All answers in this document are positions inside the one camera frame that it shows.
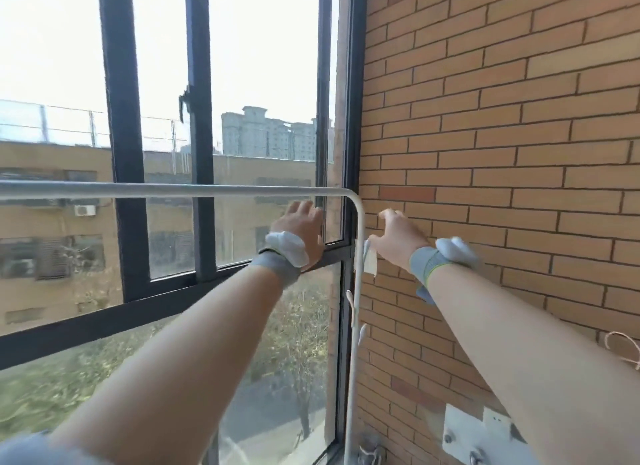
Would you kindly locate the tan apartment building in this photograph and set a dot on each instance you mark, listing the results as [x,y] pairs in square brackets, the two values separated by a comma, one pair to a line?
[60,259]

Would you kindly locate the black window frame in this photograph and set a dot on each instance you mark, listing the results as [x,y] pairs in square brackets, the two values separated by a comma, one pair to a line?
[125,129]

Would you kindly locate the white paper tag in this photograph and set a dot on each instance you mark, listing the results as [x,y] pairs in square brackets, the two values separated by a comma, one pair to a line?
[370,263]

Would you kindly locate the white wall mounting plate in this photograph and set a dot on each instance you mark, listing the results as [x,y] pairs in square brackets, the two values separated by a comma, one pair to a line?
[475,432]

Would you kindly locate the person's right forearm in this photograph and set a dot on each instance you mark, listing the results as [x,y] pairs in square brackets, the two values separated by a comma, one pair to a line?
[525,359]

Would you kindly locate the rooftop metal railing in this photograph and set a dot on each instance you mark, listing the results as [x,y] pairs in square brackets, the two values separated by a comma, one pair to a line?
[60,124]

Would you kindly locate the white air conditioner unit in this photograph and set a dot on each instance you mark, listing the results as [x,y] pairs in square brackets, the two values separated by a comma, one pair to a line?
[85,210]

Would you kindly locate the green trees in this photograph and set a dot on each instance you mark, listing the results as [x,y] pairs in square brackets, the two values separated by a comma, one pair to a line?
[295,324]

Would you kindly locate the white wrist tracker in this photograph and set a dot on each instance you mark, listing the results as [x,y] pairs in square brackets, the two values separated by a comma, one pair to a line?
[457,252]
[289,247]

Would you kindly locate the person's left hand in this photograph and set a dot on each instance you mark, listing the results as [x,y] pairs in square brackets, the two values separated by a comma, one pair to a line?
[316,232]

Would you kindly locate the person's left forearm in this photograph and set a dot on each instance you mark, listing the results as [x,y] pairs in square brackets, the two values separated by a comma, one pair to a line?
[200,349]

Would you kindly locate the person's right thumb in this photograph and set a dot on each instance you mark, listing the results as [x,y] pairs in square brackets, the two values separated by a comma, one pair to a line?
[375,243]

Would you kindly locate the white plastic hook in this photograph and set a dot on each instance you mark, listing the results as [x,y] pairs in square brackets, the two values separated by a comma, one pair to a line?
[361,332]
[350,299]

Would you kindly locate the grey high-rise building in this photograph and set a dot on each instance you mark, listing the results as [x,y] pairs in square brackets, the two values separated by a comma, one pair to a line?
[270,134]

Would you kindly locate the grey wristband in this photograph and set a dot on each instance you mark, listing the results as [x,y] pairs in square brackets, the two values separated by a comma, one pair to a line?
[275,268]
[424,265]

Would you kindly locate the white metal drying rack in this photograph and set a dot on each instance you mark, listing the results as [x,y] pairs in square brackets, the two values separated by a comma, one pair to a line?
[150,189]

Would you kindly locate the person's right hand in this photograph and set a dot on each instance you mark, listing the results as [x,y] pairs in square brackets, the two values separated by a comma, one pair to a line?
[400,242]

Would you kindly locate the person's left fingers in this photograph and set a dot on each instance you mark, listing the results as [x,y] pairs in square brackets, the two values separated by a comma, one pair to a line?
[302,210]

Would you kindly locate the metal rack clamp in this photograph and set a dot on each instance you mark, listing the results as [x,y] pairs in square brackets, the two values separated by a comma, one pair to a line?
[370,452]

